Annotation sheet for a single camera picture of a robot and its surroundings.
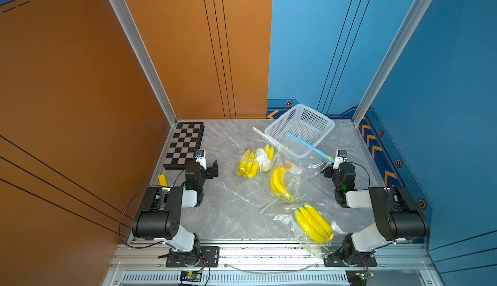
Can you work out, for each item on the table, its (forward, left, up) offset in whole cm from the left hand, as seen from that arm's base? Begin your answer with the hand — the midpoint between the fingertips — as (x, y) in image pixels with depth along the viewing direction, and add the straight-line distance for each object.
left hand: (207, 158), depth 95 cm
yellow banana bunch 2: (-1, -20, -3) cm, 21 cm away
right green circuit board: (-46, -65, -6) cm, 80 cm away
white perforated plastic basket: (+26, -51, -7) cm, 57 cm away
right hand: (0, -62, 0) cm, 62 cm away
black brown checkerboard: (+15, +15, -4) cm, 21 cm away
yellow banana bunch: (-14, -34, +1) cm, 37 cm away
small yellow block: (-10, +21, -7) cm, 24 cm away
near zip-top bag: (-37, -48, -9) cm, 62 cm away
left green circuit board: (-47, 0, -9) cm, 48 cm away
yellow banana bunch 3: (-28, -47, -4) cm, 55 cm away
